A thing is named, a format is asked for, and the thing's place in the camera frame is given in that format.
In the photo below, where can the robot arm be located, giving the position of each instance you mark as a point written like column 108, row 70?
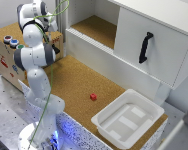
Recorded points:
column 36, row 78

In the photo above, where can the wooden drawer box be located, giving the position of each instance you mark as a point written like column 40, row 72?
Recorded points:
column 4, row 63

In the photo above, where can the red button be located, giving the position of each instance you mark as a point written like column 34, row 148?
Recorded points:
column 7, row 38

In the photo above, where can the white sliding door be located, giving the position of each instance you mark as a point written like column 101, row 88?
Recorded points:
column 167, row 56

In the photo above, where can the white plastic box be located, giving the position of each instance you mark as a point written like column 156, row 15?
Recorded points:
column 127, row 121

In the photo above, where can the blue button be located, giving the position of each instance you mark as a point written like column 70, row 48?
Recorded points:
column 14, row 42

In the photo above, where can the green button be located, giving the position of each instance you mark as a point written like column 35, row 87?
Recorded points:
column 20, row 46

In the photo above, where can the white cabinet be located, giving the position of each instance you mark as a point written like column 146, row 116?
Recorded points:
column 104, row 63

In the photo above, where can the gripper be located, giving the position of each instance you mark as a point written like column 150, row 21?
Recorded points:
column 52, row 24

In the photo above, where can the pink block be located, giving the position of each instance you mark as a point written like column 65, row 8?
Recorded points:
column 93, row 97

